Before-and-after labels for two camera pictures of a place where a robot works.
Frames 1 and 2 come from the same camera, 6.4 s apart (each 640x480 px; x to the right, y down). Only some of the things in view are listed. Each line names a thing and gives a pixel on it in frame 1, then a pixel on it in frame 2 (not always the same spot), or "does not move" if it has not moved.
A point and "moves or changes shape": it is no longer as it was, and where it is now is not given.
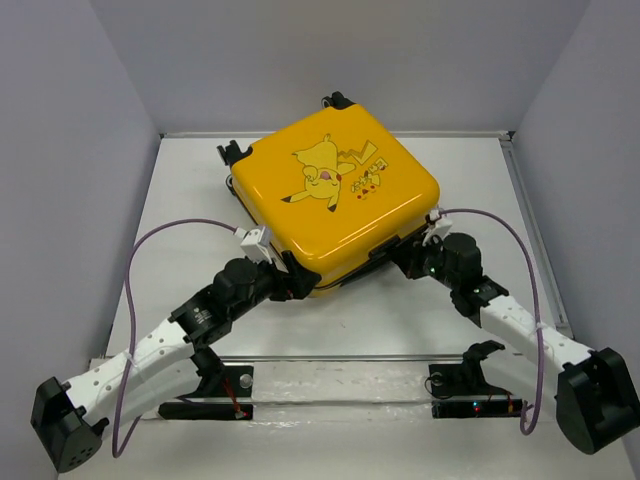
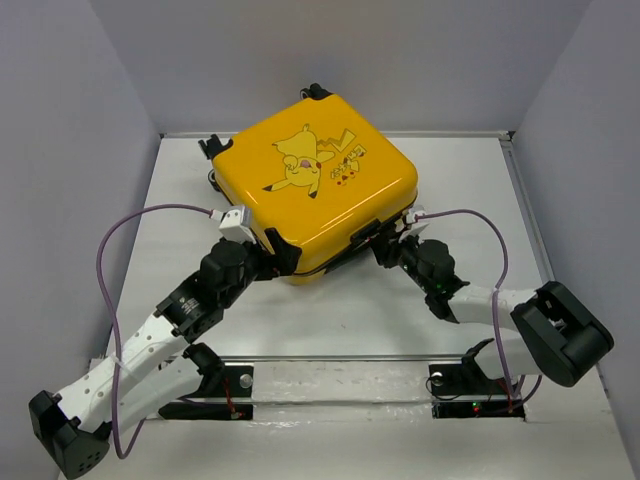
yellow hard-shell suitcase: x=331 y=190 moves or changes shape
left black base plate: x=234 y=381 does not move
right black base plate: x=468 y=379 does not move
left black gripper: x=284 y=288 -> x=286 y=257
